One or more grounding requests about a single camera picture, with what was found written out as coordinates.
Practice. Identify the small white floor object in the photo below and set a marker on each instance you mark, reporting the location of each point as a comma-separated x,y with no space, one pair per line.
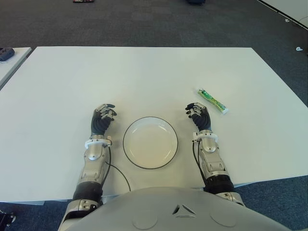
298,49

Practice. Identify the dark device on side table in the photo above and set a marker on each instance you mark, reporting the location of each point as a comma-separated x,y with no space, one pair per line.
6,54

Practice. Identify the white plate with black rim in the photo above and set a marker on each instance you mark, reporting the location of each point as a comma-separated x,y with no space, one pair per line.
150,144

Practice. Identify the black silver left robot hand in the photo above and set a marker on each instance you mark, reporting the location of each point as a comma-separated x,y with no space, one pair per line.
99,124

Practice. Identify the white background table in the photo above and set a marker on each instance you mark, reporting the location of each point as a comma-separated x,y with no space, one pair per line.
293,8

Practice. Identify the grey robot torso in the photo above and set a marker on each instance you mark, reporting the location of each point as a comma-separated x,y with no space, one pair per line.
180,211

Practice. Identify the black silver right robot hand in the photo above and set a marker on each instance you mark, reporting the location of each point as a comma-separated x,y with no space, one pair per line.
203,119

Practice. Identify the green white toothpaste tube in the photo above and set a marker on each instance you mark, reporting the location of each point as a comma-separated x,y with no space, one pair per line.
213,101

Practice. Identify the black flat floor object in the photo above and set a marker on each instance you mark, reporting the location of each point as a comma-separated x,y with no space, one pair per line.
83,1

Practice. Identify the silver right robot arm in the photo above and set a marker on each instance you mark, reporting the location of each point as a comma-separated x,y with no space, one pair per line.
209,146

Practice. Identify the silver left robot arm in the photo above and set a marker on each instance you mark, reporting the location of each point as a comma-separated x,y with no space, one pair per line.
93,154

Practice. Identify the black wheeled base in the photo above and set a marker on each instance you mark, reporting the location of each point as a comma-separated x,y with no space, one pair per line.
6,217

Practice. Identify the white side table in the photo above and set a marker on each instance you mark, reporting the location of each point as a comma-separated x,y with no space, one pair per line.
9,68

